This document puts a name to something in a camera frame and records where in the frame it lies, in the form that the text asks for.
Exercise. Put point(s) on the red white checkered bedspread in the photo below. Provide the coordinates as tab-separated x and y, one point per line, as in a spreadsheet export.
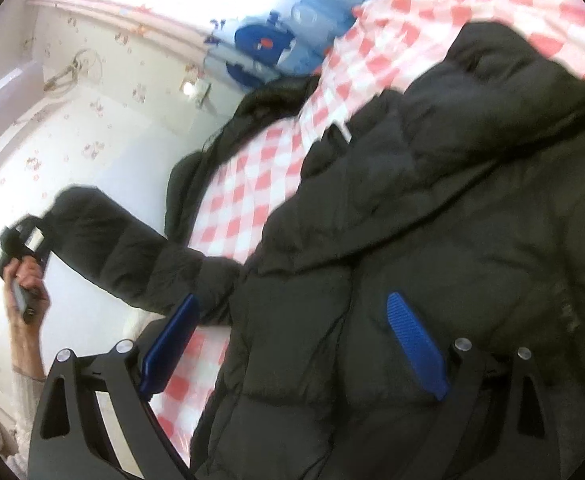
391	44

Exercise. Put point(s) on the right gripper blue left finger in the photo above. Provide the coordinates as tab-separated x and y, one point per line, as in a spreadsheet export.
162	344

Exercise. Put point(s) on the left bare hand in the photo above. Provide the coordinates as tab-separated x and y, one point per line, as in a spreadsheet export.
25	274

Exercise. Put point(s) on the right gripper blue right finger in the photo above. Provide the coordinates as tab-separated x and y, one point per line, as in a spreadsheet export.
420	349

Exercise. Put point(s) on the black puffer jacket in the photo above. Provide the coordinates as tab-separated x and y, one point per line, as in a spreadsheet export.
464	193

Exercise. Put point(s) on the left forearm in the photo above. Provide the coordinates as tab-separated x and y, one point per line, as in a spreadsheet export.
25	349

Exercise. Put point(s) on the white wall socket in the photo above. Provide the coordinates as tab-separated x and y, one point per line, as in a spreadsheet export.
195	91

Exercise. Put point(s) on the blue whale curtain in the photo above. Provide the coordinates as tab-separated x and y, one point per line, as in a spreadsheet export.
255	41

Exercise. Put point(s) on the black coat by wall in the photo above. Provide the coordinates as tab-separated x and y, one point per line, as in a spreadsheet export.
190	177

